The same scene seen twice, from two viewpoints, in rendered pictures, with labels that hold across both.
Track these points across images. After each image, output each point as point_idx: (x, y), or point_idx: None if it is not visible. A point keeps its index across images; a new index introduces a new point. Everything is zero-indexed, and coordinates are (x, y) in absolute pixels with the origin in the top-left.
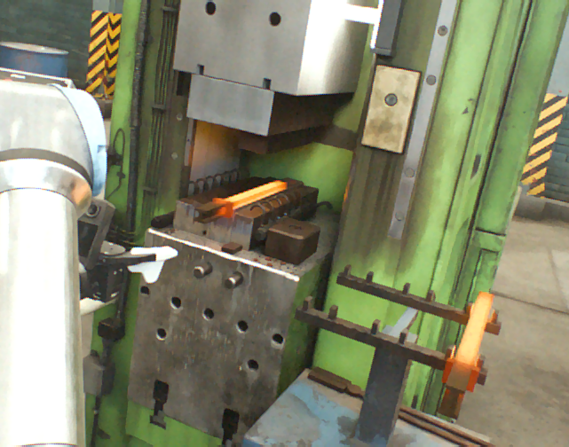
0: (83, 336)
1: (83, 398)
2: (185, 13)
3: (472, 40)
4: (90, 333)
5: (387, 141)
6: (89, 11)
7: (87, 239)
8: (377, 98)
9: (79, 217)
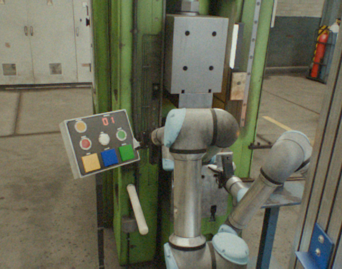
0: (46, 220)
1: (85, 243)
2: (174, 72)
3: (259, 58)
4: (47, 217)
5: (239, 97)
6: None
7: (230, 168)
8: (234, 83)
9: (224, 162)
